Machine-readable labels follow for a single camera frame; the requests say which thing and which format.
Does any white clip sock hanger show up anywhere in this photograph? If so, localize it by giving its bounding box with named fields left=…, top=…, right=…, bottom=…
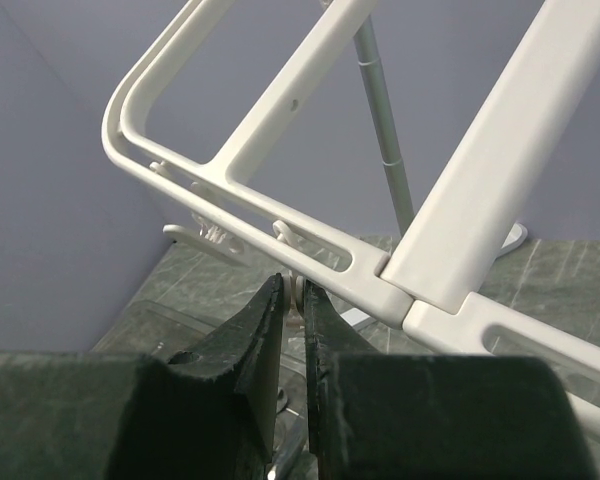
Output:
left=76, top=1, right=600, bottom=427

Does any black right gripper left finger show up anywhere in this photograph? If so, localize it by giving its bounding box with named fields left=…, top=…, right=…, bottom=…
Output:
left=0, top=274, right=285, bottom=479

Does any silver drying rack stand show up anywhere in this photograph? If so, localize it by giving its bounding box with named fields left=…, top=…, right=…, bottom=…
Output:
left=343, top=15, right=528, bottom=331

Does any white hanger clip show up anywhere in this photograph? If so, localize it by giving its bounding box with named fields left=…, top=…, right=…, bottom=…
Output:
left=272, top=220, right=305, bottom=332
left=162, top=207, right=253, bottom=267

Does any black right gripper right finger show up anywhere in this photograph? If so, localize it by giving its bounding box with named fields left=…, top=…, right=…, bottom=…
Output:
left=303, top=283, right=598, bottom=479

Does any clear plastic bin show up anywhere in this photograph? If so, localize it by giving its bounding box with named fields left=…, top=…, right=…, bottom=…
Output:
left=87, top=293, right=307, bottom=479

